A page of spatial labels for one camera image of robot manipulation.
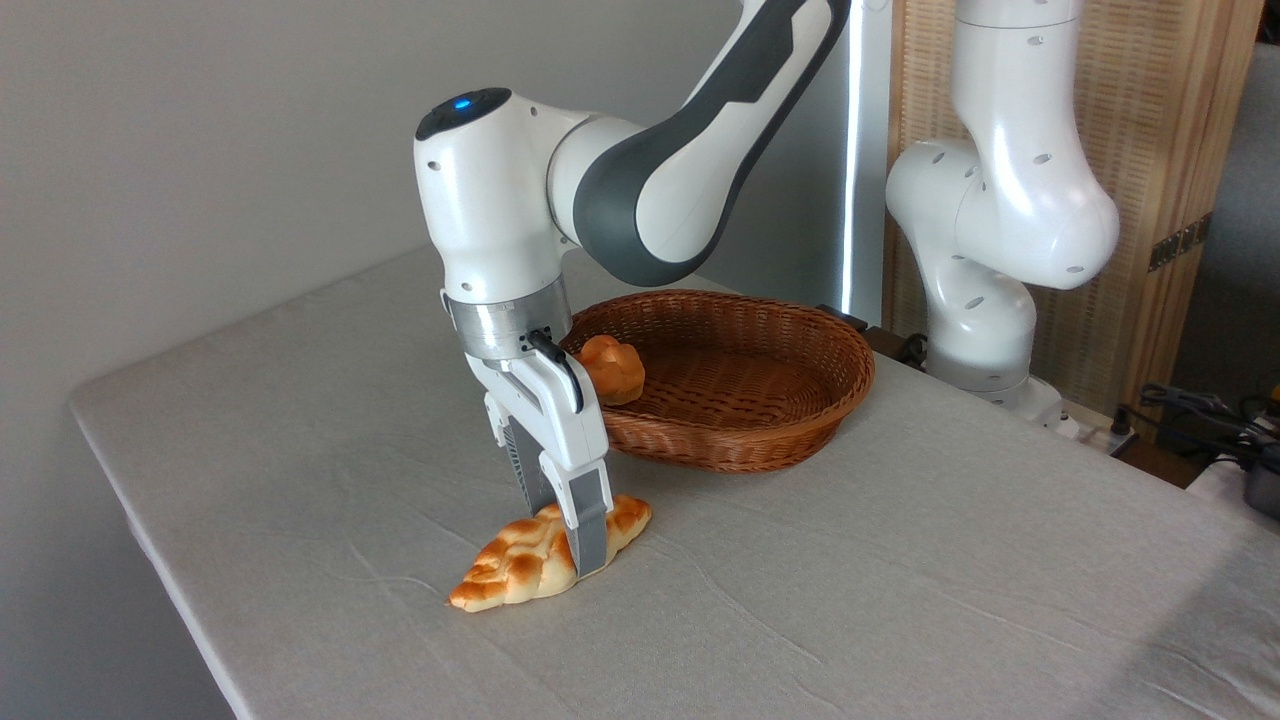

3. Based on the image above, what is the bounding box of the grey tablecloth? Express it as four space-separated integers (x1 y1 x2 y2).
68 235 1280 720

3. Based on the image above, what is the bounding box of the long braided bread loaf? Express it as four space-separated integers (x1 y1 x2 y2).
446 494 653 614

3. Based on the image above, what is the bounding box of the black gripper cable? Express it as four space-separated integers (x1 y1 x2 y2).
527 330 585 414

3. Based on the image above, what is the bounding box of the round knotted bread roll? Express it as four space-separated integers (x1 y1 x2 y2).
575 335 647 407

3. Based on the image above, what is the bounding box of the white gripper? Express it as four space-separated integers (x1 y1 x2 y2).
465 350 614 578

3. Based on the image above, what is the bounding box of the white power strip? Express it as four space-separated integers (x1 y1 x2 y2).
1062 400 1136 453

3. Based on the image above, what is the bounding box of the white vertical pole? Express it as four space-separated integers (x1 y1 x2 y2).
843 0 894 326

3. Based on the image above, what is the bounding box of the black screen hinge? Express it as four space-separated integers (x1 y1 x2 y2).
1148 213 1213 273

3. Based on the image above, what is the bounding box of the brown oval wicker basket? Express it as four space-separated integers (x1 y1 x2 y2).
560 289 877 474

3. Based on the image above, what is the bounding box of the black cable bundle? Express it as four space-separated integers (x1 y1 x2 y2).
1115 383 1280 471

